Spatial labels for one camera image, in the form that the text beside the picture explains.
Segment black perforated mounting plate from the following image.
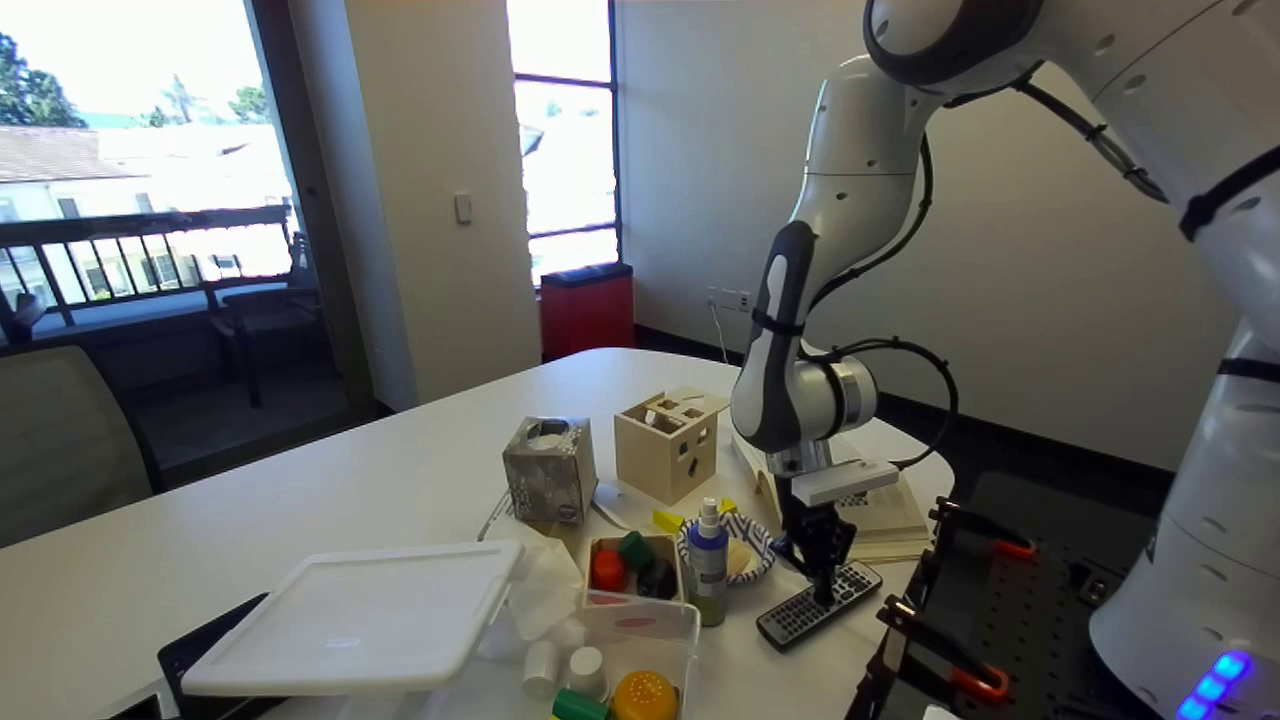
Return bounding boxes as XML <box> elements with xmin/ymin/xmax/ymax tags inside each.
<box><xmin>844</xmin><ymin>464</ymin><xmax>1180</xmax><ymax>720</ymax></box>

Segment clear plastic bag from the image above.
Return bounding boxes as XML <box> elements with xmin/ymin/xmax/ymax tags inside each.
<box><xmin>508</xmin><ymin>523</ymin><xmax>588</xmax><ymax>647</ymax></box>

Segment grey office chair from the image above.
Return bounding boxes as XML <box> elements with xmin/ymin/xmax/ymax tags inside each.
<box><xmin>0</xmin><ymin>341</ymin><xmax>159</xmax><ymax>553</ymax></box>

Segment white glue bottle blue label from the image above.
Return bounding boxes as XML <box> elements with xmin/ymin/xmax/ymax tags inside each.
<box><xmin>678</xmin><ymin>498</ymin><xmax>736</xmax><ymax>634</ymax></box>

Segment black remote control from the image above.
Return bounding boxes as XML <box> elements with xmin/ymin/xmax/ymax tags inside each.
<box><xmin>752</xmin><ymin>556</ymin><xmax>887</xmax><ymax>656</ymax></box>

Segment round orange toy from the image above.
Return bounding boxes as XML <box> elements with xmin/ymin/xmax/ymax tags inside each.
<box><xmin>606</xmin><ymin>668</ymin><xmax>682</xmax><ymax>720</ymax></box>

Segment open paperback book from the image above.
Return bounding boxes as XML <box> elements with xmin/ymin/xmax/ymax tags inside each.
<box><xmin>724</xmin><ymin>421</ymin><xmax>935</xmax><ymax>568</ymax></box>

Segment white plastic bin lid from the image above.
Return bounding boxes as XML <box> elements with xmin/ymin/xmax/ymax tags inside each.
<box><xmin>174</xmin><ymin>537</ymin><xmax>526</xmax><ymax>699</ymax></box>

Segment blue patterned plate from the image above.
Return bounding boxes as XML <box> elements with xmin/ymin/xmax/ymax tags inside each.
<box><xmin>720</xmin><ymin>511</ymin><xmax>792</xmax><ymax>587</ymax></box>

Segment clear plastic storage bin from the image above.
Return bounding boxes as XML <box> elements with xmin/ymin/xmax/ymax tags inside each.
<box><xmin>510</xmin><ymin>583</ymin><xmax>704</xmax><ymax>720</ymax></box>

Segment red bin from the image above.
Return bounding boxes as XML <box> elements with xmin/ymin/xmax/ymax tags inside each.
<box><xmin>534</xmin><ymin>259</ymin><xmax>640</xmax><ymax>365</ymax></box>

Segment wooden shape sorter box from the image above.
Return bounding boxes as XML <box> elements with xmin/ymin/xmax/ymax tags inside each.
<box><xmin>610</xmin><ymin>390</ymin><xmax>724</xmax><ymax>509</ymax></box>

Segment small wooden box coloured blocks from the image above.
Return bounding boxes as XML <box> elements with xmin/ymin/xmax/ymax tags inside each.
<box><xmin>580</xmin><ymin>527</ymin><xmax>686</xmax><ymax>607</ymax></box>

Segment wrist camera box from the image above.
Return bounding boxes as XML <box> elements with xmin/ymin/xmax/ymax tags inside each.
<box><xmin>786</xmin><ymin>456</ymin><xmax>905</xmax><ymax>511</ymax></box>

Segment grey marbled tissue box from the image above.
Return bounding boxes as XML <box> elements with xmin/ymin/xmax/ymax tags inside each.
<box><xmin>499</xmin><ymin>416</ymin><xmax>599</xmax><ymax>531</ymax></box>

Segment black clamp orange handle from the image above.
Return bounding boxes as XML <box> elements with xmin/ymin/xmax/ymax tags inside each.
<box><xmin>873</xmin><ymin>594</ymin><xmax>1017</xmax><ymax>707</ymax></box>
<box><xmin>926</xmin><ymin>493</ymin><xmax>1044</xmax><ymax>568</ymax></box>

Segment neighbouring building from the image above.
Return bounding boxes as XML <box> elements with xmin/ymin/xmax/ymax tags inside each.
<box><xmin>0</xmin><ymin>120</ymin><xmax>297</xmax><ymax>229</ymax></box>

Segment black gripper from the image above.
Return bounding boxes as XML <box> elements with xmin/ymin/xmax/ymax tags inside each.
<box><xmin>775</xmin><ymin>478</ymin><xmax>861</xmax><ymax>607</ymax></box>

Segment dark balcony chair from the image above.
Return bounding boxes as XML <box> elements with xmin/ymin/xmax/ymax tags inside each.
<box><xmin>198</xmin><ymin>233</ymin><xmax>331</xmax><ymax>414</ymax></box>

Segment dark balcony railing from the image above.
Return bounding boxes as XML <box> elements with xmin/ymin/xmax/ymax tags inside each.
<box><xmin>0</xmin><ymin>201</ymin><xmax>299</xmax><ymax>331</ymax></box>

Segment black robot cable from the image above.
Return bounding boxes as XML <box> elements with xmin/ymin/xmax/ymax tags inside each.
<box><xmin>796</xmin><ymin>131</ymin><xmax>964</xmax><ymax>473</ymax></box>

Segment green teal toy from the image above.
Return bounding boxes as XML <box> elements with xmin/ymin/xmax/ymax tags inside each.
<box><xmin>547</xmin><ymin>683</ymin><xmax>614</xmax><ymax>720</ymax></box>

